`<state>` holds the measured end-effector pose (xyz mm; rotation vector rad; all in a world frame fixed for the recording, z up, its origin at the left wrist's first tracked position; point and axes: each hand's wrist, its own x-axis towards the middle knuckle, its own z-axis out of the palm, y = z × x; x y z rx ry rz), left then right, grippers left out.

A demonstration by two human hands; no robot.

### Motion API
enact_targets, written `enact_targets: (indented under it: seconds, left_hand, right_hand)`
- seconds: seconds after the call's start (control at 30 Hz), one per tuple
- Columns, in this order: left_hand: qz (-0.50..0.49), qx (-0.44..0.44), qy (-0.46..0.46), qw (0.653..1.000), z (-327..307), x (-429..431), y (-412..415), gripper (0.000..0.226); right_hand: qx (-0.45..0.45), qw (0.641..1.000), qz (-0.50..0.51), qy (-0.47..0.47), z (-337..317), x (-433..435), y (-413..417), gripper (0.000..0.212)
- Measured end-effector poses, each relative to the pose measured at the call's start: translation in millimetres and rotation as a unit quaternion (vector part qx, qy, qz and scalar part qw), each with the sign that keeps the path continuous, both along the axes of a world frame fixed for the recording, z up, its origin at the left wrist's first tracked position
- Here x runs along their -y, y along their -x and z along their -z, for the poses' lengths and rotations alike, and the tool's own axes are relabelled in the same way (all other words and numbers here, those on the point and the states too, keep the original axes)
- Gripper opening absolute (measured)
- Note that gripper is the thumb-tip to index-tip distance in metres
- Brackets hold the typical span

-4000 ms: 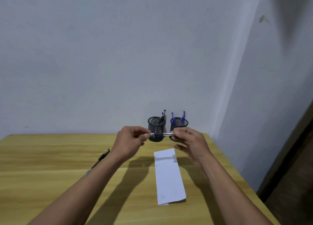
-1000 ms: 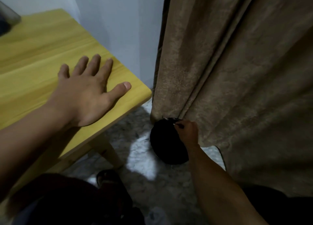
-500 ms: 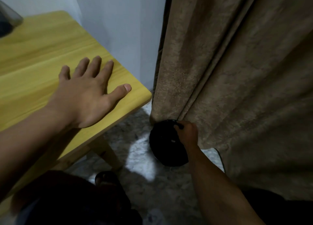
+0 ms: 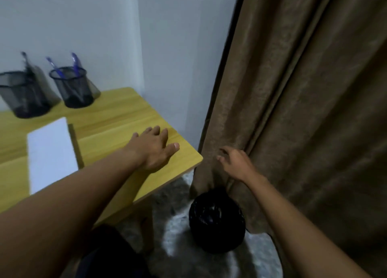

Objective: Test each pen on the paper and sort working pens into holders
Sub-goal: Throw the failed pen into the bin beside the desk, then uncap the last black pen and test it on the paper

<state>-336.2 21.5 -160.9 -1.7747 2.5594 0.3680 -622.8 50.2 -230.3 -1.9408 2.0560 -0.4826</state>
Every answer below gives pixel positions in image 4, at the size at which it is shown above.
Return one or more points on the blue pen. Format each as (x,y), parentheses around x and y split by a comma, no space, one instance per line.
(75,61)
(56,67)

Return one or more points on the black pen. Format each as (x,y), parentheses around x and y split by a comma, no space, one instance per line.
(25,60)

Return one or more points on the black trash bin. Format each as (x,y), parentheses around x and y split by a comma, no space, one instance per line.
(216,223)

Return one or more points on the black mesh pen cup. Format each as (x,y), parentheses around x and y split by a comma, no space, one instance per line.
(24,99)
(75,90)

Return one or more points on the person's right forearm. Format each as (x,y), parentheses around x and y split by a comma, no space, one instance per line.
(296,235)

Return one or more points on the person's right hand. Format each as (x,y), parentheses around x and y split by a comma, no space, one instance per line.
(239,166)

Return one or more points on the person's left hand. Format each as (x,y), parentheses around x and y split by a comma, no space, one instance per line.
(151,151)

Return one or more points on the person's left forearm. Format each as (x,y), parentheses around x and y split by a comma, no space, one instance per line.
(60,211)

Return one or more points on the white paper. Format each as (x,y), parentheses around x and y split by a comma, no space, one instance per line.
(51,154)

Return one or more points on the person's dark trousers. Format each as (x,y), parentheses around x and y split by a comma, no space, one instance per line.
(115,256)

